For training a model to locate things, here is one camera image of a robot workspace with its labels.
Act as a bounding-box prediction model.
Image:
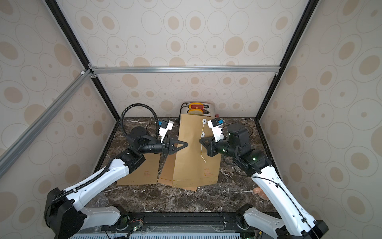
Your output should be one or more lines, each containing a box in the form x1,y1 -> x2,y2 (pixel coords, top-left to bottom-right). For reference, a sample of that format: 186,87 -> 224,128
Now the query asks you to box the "diagonal aluminium rail left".
1,69 -> 91,176

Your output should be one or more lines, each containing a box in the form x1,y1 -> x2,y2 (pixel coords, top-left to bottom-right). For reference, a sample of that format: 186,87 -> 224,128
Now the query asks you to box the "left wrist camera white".
158,119 -> 174,143

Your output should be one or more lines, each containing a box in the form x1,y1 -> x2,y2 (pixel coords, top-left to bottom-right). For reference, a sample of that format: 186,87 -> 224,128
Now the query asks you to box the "brown file envelope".
172,114 -> 221,190
116,153 -> 160,186
158,154 -> 199,192

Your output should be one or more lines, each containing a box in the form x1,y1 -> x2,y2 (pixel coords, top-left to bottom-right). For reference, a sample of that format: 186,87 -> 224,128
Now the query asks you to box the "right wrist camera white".
207,117 -> 224,142

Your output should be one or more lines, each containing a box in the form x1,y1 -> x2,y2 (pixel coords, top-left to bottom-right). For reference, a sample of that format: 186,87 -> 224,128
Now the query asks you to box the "clear plastic cup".
87,192 -> 109,208

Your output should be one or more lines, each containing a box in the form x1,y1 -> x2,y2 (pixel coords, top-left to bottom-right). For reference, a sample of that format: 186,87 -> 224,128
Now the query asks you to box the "envelope white string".
199,119 -> 208,164

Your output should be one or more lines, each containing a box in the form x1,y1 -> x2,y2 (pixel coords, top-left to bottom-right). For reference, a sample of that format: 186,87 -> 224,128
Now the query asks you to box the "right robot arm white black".
200,118 -> 329,239

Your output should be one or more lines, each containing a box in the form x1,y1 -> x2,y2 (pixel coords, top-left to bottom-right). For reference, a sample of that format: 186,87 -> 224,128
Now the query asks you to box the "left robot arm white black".
43,126 -> 188,239

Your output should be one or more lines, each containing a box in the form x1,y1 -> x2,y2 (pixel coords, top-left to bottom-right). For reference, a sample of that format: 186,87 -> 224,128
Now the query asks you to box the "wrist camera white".
207,117 -> 224,142
158,119 -> 174,143

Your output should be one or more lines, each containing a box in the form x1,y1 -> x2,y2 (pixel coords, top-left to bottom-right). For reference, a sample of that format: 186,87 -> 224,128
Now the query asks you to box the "red toaster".
180,102 -> 219,118

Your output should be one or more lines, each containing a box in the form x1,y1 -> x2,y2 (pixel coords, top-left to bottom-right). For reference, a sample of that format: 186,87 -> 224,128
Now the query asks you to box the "yellow toast rear slot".
189,103 -> 205,110

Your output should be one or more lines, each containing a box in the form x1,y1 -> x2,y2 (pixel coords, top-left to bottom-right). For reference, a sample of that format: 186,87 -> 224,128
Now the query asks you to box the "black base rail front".
55,211 -> 312,239

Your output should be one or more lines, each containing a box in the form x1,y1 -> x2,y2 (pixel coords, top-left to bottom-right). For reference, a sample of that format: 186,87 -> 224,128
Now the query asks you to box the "horizontal aluminium rail back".
91,65 -> 280,74

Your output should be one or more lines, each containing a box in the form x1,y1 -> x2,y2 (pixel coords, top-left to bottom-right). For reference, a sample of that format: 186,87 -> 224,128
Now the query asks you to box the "black corrugated cable hose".
120,103 -> 159,138

